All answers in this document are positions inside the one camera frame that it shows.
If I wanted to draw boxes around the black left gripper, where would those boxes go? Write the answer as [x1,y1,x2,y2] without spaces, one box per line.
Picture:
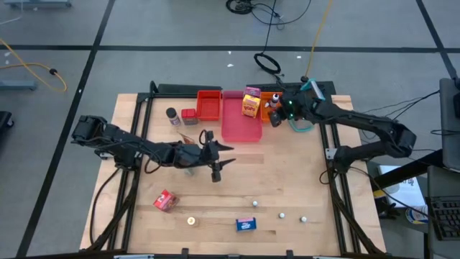
[196,129,237,183]

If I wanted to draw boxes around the yellow Pops cereal box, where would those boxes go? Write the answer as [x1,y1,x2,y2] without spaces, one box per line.
[241,94,262,119]

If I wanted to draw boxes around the pink Raisin Bran cereal box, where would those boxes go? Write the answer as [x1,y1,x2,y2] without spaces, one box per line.
[243,86,262,99]

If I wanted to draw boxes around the spice jar black lid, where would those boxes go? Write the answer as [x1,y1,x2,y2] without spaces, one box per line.
[165,106,183,127]

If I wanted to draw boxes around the blue Frosted Flakes cereal box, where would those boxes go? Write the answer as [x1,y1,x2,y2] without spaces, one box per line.
[235,217,258,232]

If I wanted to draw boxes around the red cereal box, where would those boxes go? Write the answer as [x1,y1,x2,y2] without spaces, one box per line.
[153,189,180,213]

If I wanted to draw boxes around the orange plastic basket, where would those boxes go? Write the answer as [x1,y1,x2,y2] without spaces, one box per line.
[260,91,285,124]

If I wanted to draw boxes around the pink plastic bin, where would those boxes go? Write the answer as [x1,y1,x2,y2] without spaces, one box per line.
[221,90,263,143]

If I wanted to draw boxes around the teal metal box grater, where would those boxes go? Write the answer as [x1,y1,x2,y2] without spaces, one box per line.
[286,77,327,133]

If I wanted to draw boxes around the red plastic basket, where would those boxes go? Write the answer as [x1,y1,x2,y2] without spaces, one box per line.
[196,90,222,122]

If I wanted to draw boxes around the small red block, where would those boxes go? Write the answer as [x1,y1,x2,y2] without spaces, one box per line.
[180,108,199,126]

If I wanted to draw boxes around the black diagonal beam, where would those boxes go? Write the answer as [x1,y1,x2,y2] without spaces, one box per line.
[372,147,445,191]

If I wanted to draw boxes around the white paper sheet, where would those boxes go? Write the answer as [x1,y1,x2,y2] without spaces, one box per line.
[377,164,428,209]

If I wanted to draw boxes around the grey keyboard desk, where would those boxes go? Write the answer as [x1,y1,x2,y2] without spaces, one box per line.
[426,165,460,259]

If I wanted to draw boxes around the black keyboard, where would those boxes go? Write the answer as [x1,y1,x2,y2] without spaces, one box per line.
[425,196,460,242]

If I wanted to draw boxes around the grey flat base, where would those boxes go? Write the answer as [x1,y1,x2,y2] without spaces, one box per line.
[0,79,37,91]

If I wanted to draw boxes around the black caster base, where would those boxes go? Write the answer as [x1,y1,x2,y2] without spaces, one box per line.
[0,110,15,131]

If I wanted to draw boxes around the grey cart base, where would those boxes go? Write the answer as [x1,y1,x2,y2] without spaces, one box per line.
[3,0,73,10]

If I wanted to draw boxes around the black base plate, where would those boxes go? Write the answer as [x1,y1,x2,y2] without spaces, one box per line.
[245,81,337,99]

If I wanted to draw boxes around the black hanging coiled cable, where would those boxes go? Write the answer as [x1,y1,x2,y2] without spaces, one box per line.
[253,0,285,83]

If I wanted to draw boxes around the yellow hanging cable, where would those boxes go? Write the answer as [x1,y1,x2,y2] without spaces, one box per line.
[304,0,334,81]

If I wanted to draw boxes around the black cable bundle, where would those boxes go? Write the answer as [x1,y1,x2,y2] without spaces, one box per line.
[225,0,313,27]

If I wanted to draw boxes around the black desk cable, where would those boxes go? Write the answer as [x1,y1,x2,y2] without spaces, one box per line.
[354,88,442,142]

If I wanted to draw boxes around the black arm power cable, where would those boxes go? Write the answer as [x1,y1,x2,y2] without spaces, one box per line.
[88,167,125,249]

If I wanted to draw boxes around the yellow floor cable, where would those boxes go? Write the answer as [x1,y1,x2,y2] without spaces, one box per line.
[0,37,68,93]

